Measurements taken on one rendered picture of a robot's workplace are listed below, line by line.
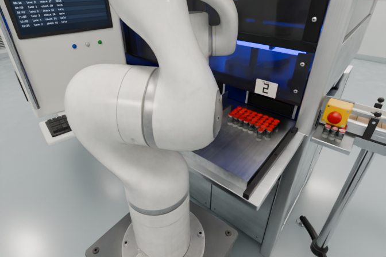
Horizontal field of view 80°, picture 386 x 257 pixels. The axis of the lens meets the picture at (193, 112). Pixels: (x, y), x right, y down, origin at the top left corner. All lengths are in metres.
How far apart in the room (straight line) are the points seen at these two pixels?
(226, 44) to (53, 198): 1.75
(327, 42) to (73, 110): 0.72
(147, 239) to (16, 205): 1.71
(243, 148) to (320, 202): 1.24
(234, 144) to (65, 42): 0.88
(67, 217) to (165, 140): 1.62
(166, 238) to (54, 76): 0.96
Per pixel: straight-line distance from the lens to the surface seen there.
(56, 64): 1.25
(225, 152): 0.79
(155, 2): 0.27
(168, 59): 0.27
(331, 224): 1.41
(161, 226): 0.46
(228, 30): 0.57
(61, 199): 2.01
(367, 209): 2.11
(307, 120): 0.93
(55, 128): 1.15
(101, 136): 0.34
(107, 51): 1.30
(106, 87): 0.32
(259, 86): 0.94
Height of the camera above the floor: 1.39
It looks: 31 degrees down
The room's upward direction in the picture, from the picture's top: straight up
